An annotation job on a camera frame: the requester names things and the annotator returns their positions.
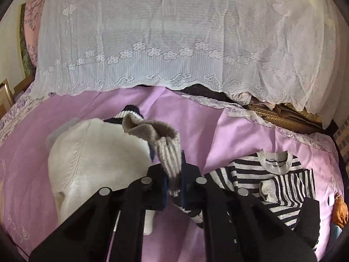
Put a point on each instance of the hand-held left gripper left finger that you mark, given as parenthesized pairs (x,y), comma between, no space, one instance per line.
(164,196)

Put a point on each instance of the beige quilted cloth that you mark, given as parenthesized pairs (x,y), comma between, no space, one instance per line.
(250,99)

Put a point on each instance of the pink floral pillow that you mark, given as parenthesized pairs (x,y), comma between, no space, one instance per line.
(34,19)

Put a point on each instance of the orange soft toy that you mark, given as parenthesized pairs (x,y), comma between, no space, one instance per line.
(340,210)

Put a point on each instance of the black and white striped sweater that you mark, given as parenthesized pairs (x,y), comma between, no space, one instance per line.
(289,185)

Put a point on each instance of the black garment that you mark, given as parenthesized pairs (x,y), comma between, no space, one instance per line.
(308,218)

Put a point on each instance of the purple bed sheet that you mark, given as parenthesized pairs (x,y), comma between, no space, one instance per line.
(41,131)

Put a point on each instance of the white lace cloth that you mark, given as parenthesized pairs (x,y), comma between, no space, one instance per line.
(174,46)

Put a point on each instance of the cream knit sweater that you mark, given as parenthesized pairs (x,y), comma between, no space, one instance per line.
(90,155)

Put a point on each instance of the brown woven mat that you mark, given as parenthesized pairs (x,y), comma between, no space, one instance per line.
(286,120)

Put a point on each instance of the wooden frame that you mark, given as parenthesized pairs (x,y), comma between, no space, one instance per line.
(5,95)

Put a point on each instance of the dark brown blanket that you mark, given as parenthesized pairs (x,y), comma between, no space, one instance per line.
(201,92)

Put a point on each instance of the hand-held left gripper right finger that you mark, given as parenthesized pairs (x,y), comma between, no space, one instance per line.
(185,188)

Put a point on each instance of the dark green patterned cloth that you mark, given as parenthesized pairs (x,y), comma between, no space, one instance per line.
(24,51)

